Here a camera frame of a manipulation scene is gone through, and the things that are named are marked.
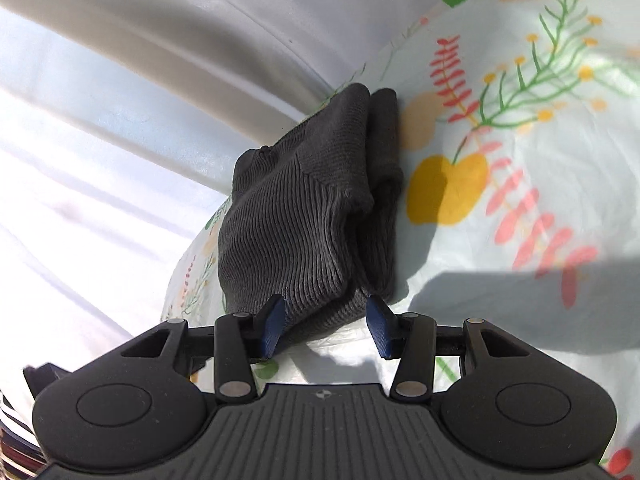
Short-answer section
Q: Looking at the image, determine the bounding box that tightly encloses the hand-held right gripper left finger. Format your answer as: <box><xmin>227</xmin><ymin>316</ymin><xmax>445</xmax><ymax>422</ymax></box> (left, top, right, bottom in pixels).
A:
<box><xmin>122</xmin><ymin>294</ymin><xmax>287</xmax><ymax>403</ymax></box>

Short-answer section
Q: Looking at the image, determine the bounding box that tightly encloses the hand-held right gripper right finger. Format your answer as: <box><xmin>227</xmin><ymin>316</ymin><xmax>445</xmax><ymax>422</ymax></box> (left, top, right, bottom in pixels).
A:
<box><xmin>366</xmin><ymin>295</ymin><xmax>541</xmax><ymax>402</ymax></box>

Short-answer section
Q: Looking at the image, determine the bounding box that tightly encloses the dark grey ribbed sock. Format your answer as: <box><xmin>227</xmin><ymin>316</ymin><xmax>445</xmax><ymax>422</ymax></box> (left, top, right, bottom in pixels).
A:
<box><xmin>217</xmin><ymin>82</ymin><xmax>405</xmax><ymax>346</ymax></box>

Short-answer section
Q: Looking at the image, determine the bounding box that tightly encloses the white bed sheet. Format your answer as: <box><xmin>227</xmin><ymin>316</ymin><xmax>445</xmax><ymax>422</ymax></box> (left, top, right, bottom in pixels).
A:
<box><xmin>0</xmin><ymin>0</ymin><xmax>506</xmax><ymax>376</ymax></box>

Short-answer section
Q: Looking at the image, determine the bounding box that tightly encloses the floral print pillow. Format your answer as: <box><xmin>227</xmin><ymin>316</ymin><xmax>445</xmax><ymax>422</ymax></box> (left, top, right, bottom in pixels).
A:
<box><xmin>160</xmin><ymin>0</ymin><xmax>640</xmax><ymax>480</ymax></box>

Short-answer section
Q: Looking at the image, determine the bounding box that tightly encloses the dark striped object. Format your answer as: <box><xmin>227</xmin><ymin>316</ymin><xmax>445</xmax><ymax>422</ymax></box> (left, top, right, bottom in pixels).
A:
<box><xmin>0</xmin><ymin>362</ymin><xmax>66</xmax><ymax>480</ymax></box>

